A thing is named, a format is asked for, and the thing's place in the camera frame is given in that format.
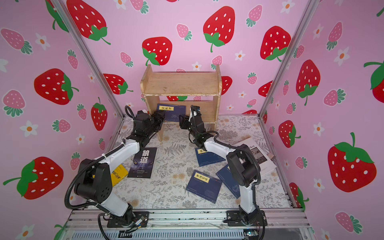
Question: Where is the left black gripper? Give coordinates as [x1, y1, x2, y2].
[145, 110, 164, 140]

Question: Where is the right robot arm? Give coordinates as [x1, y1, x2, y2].
[179, 113, 263, 226]

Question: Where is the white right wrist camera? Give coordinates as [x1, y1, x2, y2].
[190, 105, 201, 121]

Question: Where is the black wolf cover book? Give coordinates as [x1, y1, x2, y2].
[128, 148, 157, 179]

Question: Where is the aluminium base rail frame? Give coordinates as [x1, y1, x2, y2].
[56, 209, 316, 240]

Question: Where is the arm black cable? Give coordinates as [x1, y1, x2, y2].
[188, 130, 266, 240]
[64, 104, 136, 211]

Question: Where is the yellow cover book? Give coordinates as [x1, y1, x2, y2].
[111, 164, 129, 187]

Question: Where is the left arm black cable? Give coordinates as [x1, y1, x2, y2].
[64, 104, 136, 211]

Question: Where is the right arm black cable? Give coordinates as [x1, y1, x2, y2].
[188, 130, 266, 240]

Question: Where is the wooden two-tier bookshelf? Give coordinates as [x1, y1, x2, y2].
[140, 65, 223, 130]

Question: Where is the blue book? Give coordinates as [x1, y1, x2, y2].
[195, 149, 225, 167]
[216, 164, 241, 199]
[157, 104, 186, 122]
[186, 170, 223, 204]

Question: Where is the white photo cover book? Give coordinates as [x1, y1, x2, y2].
[238, 138, 276, 177]

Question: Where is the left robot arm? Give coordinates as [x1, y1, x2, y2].
[65, 111, 165, 227]

